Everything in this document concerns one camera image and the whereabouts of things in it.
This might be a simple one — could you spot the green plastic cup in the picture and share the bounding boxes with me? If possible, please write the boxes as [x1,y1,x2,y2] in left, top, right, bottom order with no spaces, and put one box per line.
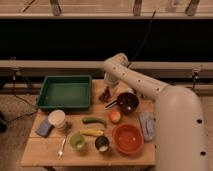
[69,133,85,151]

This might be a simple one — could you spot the green cucumber toy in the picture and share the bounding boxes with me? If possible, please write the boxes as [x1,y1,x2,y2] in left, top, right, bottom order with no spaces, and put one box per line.
[82,117,107,128]

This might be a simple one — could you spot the dark purple pan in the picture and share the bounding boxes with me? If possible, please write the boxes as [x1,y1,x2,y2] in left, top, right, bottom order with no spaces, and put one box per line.
[105,92,139,115]

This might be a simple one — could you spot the orange peach toy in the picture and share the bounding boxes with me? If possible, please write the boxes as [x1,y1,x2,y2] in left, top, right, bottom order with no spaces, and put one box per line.
[109,109,121,124]

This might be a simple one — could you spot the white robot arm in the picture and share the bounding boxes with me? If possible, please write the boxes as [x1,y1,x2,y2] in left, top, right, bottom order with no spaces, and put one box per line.
[103,53,208,171]

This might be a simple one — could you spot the white stacked cups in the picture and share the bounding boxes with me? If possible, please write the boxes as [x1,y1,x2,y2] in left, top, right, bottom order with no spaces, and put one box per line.
[48,110,66,130]

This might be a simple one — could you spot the blue grey cloth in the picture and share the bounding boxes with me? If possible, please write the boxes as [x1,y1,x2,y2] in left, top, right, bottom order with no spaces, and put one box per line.
[139,111,155,142]

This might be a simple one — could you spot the yellow banana toy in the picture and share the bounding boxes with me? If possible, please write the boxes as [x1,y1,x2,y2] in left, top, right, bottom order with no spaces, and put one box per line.
[79,129,104,137]

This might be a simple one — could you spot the orange plastic bowl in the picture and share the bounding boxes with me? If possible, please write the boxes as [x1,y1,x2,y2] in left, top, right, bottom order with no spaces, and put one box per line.
[112,124,144,155]

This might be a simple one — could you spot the metal cup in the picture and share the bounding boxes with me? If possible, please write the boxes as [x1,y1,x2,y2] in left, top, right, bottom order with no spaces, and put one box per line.
[95,136,110,152]

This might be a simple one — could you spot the blue sponge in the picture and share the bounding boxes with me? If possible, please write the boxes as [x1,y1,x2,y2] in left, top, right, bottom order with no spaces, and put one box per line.
[36,119,53,137]

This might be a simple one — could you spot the dark red grape bunch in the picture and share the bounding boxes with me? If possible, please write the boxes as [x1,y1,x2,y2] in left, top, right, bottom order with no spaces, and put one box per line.
[99,86,111,102]

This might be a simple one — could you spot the green plastic tray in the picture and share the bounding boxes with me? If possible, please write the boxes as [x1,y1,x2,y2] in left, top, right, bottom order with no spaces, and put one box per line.
[36,75,92,111]

